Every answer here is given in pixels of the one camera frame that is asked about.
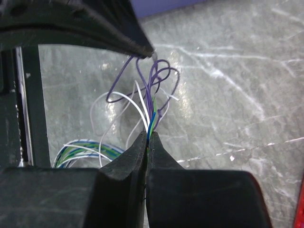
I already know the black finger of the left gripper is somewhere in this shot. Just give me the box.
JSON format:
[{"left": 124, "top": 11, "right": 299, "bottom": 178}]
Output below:
[{"left": 0, "top": 0, "right": 154, "bottom": 58}]

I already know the blue plastic bin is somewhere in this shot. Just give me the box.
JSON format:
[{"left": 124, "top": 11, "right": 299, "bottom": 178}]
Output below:
[{"left": 131, "top": 0, "right": 204, "bottom": 18}]

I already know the green blue wire coil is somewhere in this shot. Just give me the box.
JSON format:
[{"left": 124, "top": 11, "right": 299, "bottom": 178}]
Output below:
[{"left": 52, "top": 95, "right": 158, "bottom": 169}]

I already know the red plastic shopping basket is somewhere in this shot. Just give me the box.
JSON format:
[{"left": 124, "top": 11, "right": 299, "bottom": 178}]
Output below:
[{"left": 293, "top": 179, "right": 304, "bottom": 228}]

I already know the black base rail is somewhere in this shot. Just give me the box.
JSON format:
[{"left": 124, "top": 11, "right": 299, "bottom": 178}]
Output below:
[{"left": 0, "top": 46, "right": 51, "bottom": 168}]

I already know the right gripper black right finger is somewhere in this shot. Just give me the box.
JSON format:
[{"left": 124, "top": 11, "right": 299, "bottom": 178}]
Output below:
[{"left": 146, "top": 132, "right": 272, "bottom": 228}]

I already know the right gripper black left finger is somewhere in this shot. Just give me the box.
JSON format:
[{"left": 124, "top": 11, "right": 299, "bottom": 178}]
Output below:
[{"left": 0, "top": 132, "right": 147, "bottom": 228}]

